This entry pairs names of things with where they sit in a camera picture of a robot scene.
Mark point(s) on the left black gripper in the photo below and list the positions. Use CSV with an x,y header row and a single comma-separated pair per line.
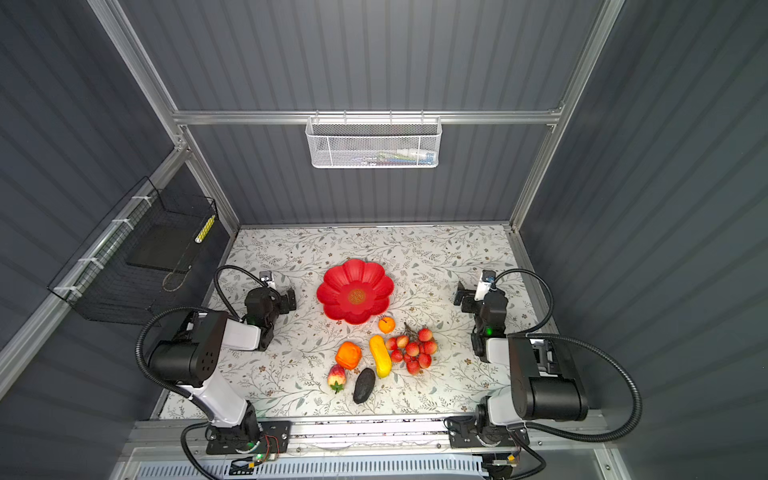
x,y
285,300

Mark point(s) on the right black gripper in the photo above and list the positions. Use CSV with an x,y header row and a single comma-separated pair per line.
x,y
469,298

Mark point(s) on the red lychee bunch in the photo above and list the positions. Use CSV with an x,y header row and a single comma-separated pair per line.
x,y
413,347

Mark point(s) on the orange bell pepper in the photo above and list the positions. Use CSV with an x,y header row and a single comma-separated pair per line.
x,y
348,355

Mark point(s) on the small orange tangerine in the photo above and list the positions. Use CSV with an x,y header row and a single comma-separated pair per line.
x,y
386,324

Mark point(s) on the red-yellow strawberry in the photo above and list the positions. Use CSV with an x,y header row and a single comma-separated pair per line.
x,y
336,378

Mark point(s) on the yellow corn-like fruit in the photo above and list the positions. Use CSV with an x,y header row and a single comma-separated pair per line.
x,y
381,356

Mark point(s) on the dark avocado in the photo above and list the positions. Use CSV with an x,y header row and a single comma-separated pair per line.
x,y
364,386

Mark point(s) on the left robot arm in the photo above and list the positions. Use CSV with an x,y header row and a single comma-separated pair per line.
x,y
186,361

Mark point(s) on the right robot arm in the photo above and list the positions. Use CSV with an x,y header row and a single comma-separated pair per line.
x,y
543,380

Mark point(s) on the red flower-shaped fruit bowl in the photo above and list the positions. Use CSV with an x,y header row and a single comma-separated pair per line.
x,y
355,291

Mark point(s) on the yellow marker pen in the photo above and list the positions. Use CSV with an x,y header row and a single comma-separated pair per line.
x,y
205,229

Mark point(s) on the black pad in basket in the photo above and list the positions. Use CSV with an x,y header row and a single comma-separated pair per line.
x,y
166,248

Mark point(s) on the white perforated vent strip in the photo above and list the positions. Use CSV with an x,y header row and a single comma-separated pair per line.
x,y
353,467

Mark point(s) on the items in white basket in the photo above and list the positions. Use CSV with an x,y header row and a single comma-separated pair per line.
x,y
399,157

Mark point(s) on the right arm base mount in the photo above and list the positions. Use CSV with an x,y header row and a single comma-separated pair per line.
x,y
468,431

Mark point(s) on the black wire basket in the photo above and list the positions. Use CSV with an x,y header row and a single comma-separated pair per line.
x,y
100,286

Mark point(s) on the aluminium rail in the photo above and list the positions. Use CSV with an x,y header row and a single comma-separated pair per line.
x,y
319,436

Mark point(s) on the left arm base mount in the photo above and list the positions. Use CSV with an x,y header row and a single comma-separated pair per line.
x,y
249,437

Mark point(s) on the white wire mesh basket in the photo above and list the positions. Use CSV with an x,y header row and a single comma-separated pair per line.
x,y
331,144

